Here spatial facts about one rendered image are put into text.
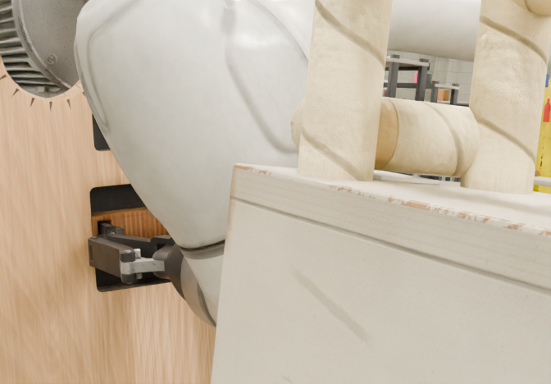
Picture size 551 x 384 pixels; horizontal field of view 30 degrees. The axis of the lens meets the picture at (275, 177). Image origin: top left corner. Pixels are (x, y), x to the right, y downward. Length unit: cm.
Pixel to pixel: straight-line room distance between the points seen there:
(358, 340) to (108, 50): 30
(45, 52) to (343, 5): 89
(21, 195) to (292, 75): 40
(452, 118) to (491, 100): 2
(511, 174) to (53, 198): 58
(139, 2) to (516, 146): 25
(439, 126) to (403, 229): 12
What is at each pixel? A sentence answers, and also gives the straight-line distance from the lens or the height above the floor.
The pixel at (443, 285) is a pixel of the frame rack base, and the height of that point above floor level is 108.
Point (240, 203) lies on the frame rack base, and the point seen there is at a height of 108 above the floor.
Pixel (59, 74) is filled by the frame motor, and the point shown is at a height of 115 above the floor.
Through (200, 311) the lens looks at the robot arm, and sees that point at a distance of 76.
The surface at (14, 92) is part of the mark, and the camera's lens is 95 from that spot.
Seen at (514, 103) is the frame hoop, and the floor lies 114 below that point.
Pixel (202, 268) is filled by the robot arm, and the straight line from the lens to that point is 65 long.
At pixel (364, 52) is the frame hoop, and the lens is 42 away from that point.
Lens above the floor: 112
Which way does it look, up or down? 3 degrees down
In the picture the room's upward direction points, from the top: 6 degrees clockwise
